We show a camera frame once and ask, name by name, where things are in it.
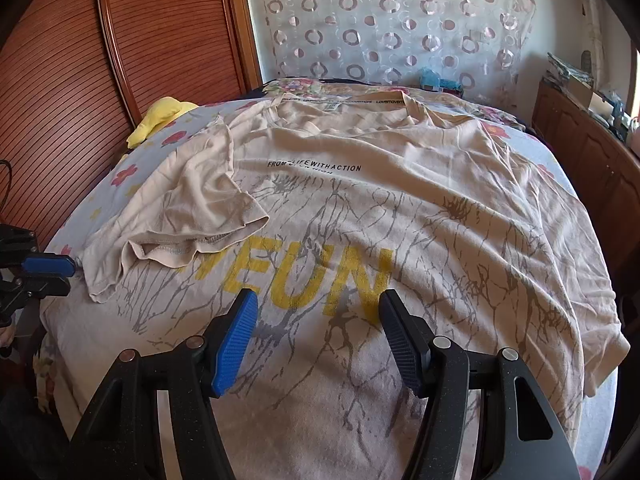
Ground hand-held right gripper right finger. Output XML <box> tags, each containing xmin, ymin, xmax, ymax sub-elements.
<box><xmin>378</xmin><ymin>289</ymin><xmax>582</xmax><ymax>480</ymax></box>

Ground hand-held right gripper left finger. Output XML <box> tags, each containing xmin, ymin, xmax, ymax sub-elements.
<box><xmin>65</xmin><ymin>289</ymin><xmax>259</xmax><ymax>480</ymax></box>

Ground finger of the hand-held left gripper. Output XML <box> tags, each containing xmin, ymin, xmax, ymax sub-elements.
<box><xmin>19</xmin><ymin>276</ymin><xmax>72</xmax><ymax>298</ymax></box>
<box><xmin>21</xmin><ymin>254</ymin><xmax>77</xmax><ymax>278</ymax></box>

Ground beige printed t-shirt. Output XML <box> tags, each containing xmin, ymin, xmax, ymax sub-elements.
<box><xmin>80</xmin><ymin>91</ymin><xmax>631</xmax><ymax>480</ymax></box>

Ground person's dark clothing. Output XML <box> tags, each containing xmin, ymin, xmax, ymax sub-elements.
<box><xmin>0</xmin><ymin>347</ymin><xmax>73</xmax><ymax>480</ymax></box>

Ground floral bed sheet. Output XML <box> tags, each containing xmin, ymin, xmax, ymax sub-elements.
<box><xmin>32</xmin><ymin>95</ymin><xmax>623</xmax><ymax>480</ymax></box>

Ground yellow plush toy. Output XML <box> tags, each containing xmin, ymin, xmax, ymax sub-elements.
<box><xmin>126</xmin><ymin>97</ymin><xmax>201</xmax><ymax>150</ymax></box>

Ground wooden slatted wardrobe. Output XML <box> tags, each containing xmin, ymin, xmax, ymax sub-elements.
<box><xmin>0</xmin><ymin>0</ymin><xmax>264</xmax><ymax>261</ymax></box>

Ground blue plastic toy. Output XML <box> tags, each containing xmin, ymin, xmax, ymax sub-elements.
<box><xmin>419</xmin><ymin>67</ymin><xmax>467</xmax><ymax>97</ymax></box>

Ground wooden cabinet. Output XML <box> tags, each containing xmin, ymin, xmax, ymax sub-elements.
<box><xmin>530</xmin><ymin>80</ymin><xmax>640</xmax><ymax>243</ymax></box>

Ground cardboard box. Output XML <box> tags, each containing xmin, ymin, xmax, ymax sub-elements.
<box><xmin>567</xmin><ymin>76</ymin><xmax>608</xmax><ymax>111</ymax></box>

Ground printed paper packages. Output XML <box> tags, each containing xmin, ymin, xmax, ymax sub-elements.
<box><xmin>545</xmin><ymin>51</ymin><xmax>596</xmax><ymax>86</ymax></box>

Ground white circle-pattern curtain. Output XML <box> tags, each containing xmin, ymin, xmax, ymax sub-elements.
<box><xmin>242</xmin><ymin>0</ymin><xmax>540</xmax><ymax>106</ymax></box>

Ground black cable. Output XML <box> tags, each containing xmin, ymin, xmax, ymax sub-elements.
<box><xmin>0</xmin><ymin>159</ymin><xmax>15</xmax><ymax>213</ymax></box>

